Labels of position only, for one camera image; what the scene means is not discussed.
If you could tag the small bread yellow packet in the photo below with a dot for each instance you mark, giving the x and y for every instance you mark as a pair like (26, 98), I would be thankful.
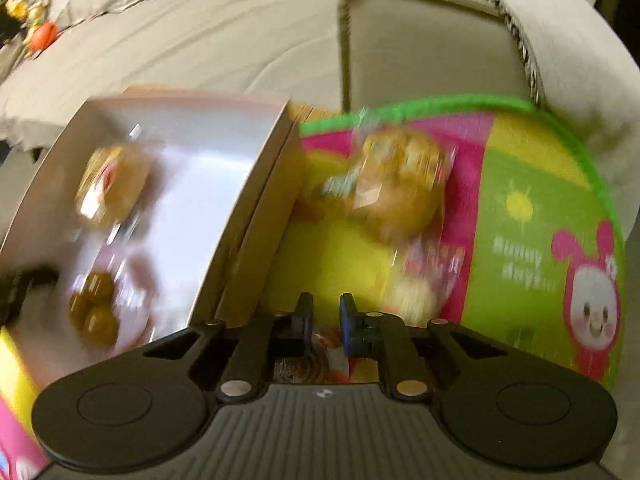
(112, 183)

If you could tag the olive green bed sheet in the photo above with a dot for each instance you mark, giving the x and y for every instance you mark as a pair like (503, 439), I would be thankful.
(200, 35)

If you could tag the olive green pillow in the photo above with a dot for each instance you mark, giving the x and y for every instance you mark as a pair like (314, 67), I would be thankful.
(402, 50)

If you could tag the wrapped round bread bun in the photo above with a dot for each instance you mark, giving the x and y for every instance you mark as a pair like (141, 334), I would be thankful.
(395, 182)

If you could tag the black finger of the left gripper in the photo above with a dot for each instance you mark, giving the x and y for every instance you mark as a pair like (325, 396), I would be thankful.
(16, 284)

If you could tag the orange toy on bed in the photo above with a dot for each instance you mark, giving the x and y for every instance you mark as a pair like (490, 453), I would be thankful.
(40, 37)

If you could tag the pink cardboard box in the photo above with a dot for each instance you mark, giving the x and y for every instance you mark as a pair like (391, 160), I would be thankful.
(225, 174)

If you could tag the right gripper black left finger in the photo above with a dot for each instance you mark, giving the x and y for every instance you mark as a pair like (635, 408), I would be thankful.
(259, 345)

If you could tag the oat cracker snack packet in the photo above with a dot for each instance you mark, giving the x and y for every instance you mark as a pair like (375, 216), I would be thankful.
(422, 279)

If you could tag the colourful cartoon play mat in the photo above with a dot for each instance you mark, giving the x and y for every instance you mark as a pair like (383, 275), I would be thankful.
(495, 411)

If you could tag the brown quail eggs pouch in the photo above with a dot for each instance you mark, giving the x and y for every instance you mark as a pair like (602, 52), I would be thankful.
(110, 299)

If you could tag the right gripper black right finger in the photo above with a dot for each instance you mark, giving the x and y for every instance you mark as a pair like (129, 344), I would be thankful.
(385, 339)

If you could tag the brown swirl lollipop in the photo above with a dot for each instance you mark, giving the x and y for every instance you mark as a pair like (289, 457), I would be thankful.
(325, 363)

